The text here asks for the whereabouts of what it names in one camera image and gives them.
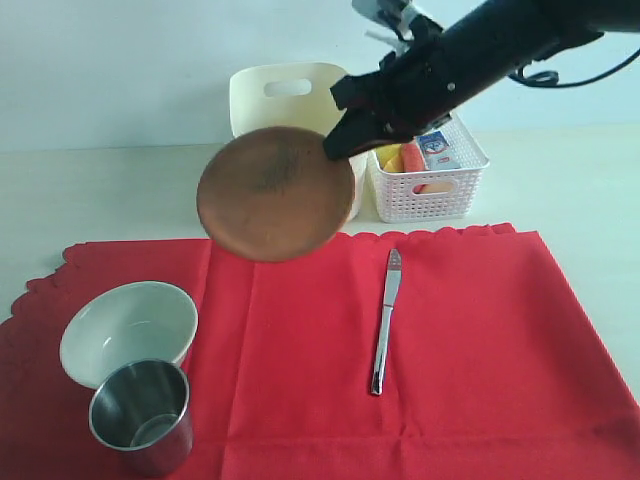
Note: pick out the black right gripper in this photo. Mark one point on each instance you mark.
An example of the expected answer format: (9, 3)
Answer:
(443, 68)

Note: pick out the yellow lemon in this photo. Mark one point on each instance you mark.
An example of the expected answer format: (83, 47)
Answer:
(385, 153)

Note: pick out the orange cheese wedge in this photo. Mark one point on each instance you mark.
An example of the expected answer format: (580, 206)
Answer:
(394, 165)

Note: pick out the small red strawberry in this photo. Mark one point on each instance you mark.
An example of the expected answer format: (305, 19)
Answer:
(412, 158)

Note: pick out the blue white milk carton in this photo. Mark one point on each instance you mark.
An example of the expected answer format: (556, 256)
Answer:
(439, 155)

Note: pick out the brown egg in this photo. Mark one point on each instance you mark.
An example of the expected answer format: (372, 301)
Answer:
(437, 187)

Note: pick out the brown round plate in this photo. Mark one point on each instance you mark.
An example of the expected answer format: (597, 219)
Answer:
(272, 195)

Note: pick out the silver table knife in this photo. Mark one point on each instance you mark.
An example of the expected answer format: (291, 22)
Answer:
(391, 289)

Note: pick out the stainless steel cup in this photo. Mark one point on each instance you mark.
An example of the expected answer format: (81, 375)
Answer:
(142, 411)

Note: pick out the cream plastic bin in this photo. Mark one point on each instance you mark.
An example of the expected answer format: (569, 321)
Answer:
(293, 94)

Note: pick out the white lattice plastic basket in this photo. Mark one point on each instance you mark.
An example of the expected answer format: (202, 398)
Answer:
(395, 200)

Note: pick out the red cloth placemat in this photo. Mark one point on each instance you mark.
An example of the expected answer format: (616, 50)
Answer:
(493, 369)

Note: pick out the grey ceramic bowl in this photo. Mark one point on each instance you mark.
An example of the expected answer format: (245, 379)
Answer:
(131, 322)

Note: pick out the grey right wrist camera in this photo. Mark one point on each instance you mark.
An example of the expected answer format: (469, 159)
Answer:
(395, 15)

